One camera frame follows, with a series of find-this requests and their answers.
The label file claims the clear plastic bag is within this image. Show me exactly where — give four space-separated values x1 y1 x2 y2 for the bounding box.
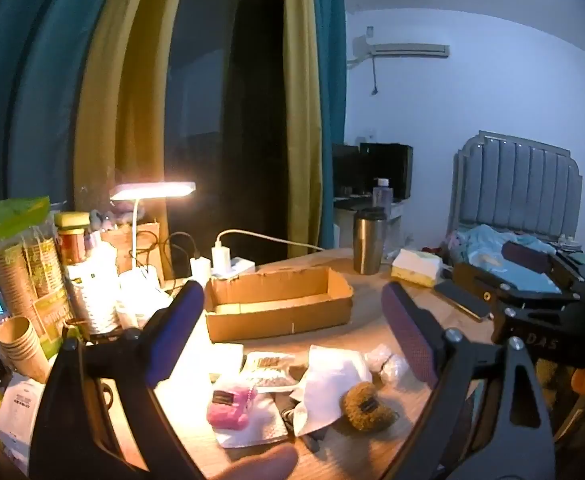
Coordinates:
378 353 411 387
363 343 392 372

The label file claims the clear plastic water bottle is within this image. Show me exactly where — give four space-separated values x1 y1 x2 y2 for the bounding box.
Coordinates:
371 177 393 211

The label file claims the grey padded bed headboard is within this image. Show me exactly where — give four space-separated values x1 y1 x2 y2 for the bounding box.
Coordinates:
451 129 584 247

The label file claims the white charging cable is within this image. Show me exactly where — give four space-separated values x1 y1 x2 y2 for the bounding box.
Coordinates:
215 229 325 253

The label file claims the stack of paper cups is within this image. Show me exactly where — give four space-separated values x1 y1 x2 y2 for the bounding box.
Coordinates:
0 315 52 384

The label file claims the teal blanket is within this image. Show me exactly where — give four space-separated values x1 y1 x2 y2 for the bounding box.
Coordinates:
449 224 564 294

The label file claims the yellow lidded jar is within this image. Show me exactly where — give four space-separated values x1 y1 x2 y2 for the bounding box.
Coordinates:
54 211 92 267

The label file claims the clear packet of beads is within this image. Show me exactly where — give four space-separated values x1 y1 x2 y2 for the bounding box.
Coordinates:
241 351 299 392

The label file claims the steel tumbler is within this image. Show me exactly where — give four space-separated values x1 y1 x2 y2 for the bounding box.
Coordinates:
353 207 387 276

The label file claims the wide yellow curtain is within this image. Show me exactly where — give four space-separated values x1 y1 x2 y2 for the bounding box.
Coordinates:
74 0 189 228

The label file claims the brown paper bag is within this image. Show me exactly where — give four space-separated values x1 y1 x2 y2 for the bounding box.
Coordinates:
100 219 162 277

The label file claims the wall air conditioner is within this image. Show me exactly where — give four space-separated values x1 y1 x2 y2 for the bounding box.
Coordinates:
366 42 451 60

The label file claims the white desk lamp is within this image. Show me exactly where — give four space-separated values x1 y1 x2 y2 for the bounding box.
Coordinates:
109 181 197 281

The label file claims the white woven basket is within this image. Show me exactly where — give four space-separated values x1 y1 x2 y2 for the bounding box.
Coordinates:
66 254 122 337

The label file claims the small white charger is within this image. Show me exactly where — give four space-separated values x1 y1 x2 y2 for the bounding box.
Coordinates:
190 256 212 282

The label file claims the cardboard box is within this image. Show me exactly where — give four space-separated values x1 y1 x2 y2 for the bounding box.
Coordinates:
204 266 354 342

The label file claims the pink plush pouch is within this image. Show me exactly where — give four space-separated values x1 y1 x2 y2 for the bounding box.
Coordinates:
207 384 256 431

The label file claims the black monitor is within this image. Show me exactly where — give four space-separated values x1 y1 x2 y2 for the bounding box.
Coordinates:
332 142 414 202

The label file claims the yellow tissue pack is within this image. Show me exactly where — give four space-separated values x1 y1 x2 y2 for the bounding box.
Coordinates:
391 248 444 289

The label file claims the white power strip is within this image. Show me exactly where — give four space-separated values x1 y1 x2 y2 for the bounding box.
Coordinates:
211 257 256 277

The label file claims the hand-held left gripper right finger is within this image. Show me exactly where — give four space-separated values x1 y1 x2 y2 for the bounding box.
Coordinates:
381 282 556 480

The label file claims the large white charger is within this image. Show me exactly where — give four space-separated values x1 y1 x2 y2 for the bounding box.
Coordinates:
211 244 232 272

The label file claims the wide teal curtain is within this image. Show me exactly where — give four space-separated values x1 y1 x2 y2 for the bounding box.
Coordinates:
0 0 146 213

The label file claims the brown plush pouch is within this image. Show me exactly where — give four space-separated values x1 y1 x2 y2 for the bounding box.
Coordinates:
341 381 396 433

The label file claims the white paper bag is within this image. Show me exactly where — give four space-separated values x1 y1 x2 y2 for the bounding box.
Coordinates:
0 374 47 463

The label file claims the green pack of paper cups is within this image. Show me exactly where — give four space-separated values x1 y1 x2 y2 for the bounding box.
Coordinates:
0 196 68 358

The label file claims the dark dotted sock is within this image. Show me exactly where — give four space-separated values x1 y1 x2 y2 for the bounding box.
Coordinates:
275 392 323 453

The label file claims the narrow yellow curtain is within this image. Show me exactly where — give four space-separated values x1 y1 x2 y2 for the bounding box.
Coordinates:
279 0 324 252

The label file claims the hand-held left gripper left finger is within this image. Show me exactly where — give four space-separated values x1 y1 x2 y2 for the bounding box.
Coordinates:
30 281 206 480

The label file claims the black cable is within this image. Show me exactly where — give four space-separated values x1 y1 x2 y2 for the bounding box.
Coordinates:
137 230 200 291

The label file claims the narrow teal curtain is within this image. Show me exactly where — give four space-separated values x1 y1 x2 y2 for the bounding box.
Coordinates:
311 0 348 250

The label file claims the person's left hand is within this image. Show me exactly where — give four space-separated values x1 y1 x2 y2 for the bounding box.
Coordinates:
206 444 299 480

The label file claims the white plastic packaging bag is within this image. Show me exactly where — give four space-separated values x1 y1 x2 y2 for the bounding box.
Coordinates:
291 344 374 437

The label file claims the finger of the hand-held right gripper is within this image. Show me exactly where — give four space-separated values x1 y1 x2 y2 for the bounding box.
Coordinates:
451 262 581 318
501 241 585 294

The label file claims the white paper napkin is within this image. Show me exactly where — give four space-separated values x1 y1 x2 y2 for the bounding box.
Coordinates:
212 391 294 449

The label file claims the dark glass window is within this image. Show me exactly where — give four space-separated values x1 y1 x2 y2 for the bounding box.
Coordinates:
165 0 289 268

